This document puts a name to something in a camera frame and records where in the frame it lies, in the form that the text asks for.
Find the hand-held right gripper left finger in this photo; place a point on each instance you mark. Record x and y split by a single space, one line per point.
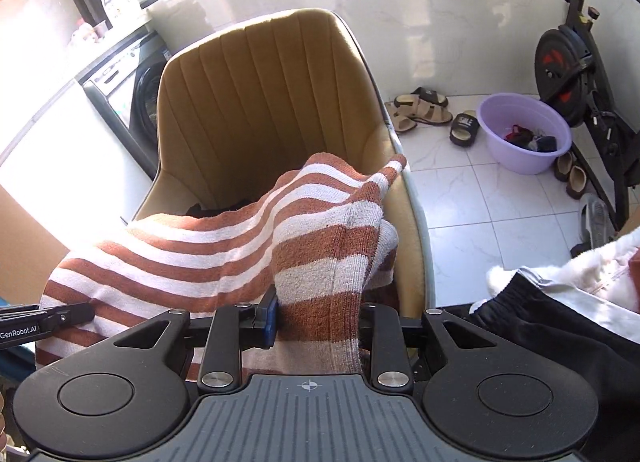
270 317

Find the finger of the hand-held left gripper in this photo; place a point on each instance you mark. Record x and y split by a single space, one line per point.
67 317

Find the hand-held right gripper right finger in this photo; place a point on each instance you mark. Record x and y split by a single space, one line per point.
380 327

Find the brown white striped sweater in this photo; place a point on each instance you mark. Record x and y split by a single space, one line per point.
200 262

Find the small dark clothes pile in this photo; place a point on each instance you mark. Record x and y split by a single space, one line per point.
532 140

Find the brown cardboard box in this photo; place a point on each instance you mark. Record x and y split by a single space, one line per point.
25 242

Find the white cabinet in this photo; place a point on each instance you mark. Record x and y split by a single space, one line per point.
60 151

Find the black pants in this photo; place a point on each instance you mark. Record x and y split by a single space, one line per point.
550 337

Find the tan slipper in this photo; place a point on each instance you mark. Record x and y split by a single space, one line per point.
400 120

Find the tan upholstered chair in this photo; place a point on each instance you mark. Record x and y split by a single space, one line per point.
260 106

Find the silver grey garment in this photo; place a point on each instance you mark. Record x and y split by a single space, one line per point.
590 303

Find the purple plastic basin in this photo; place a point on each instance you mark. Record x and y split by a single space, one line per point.
520 161

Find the black slide slipper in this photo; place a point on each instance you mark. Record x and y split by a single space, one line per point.
465 127

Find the white fluffy garment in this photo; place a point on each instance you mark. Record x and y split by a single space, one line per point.
600 259

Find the black front-load washing machine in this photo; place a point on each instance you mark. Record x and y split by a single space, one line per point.
145 96

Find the grey slipper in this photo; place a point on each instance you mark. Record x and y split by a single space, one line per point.
596 224

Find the beige shoe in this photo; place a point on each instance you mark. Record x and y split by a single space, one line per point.
578 182
563 166

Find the black exercise bike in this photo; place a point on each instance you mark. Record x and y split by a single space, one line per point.
555 66

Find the white detergent bag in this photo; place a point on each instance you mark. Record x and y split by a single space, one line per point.
119 4

